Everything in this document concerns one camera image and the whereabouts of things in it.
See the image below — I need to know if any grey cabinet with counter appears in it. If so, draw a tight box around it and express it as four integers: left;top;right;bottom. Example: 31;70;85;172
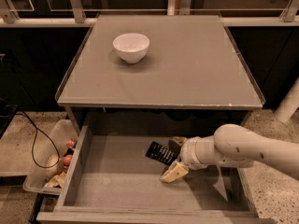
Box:
55;15;265;122

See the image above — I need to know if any black cable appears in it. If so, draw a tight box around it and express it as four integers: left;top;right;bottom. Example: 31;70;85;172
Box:
0;96;61;169

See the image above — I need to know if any white pole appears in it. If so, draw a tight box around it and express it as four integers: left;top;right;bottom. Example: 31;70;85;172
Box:
274;78;299;123

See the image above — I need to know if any open grey top drawer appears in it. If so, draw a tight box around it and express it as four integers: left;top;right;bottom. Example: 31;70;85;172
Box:
37;111;274;224

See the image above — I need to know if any small orange bottle in bin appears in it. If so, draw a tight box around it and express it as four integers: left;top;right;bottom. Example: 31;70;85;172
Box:
66;139;77;150

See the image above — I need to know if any clear plastic storage bin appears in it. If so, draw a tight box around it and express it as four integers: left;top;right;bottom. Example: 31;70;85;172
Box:
23;119;78;196

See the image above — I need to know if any white ceramic bowl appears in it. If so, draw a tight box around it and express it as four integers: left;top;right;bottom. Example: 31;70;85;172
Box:
113;33;150;63

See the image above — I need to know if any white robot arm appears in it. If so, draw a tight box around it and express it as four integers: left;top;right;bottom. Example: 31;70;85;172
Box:
161;124;299;183

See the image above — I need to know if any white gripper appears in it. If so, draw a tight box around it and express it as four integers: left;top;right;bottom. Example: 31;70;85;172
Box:
160;136;206;183

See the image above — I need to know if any metal railing frame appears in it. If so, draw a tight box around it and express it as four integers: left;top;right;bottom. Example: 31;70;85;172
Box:
1;0;298;23

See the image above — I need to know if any cream round object in bin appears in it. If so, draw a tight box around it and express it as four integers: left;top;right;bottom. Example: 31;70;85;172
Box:
46;154;64;178

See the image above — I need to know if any orange round fruit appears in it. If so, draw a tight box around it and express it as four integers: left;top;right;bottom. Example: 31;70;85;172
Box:
63;155;73;166

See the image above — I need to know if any crumpled wrapper in bin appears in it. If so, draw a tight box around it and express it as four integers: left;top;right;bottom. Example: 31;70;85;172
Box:
45;172;66;188

